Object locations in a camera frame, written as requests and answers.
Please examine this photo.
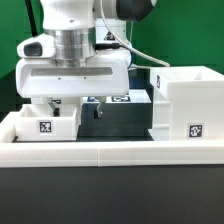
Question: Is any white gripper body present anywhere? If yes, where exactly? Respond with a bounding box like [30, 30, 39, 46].
[16, 34, 129, 98]

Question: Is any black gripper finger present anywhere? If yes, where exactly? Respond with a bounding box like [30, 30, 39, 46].
[47, 98, 60, 117]
[94, 97, 106, 119]

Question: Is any white front drawer tray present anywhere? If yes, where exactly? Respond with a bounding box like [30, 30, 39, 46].
[15, 104, 80, 141]

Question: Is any white drawer cabinet box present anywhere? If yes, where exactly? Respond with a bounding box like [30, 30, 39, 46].
[149, 66, 224, 141]

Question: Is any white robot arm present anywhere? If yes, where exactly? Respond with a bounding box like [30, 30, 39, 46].
[16, 0, 157, 105]

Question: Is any white U-shaped border fence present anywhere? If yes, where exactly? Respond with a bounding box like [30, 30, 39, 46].
[0, 112, 224, 168]

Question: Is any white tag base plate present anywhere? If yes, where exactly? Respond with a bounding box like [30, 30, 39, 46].
[83, 89, 151, 104]

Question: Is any white thin cable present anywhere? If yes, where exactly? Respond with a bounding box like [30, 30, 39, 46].
[99, 0, 172, 68]

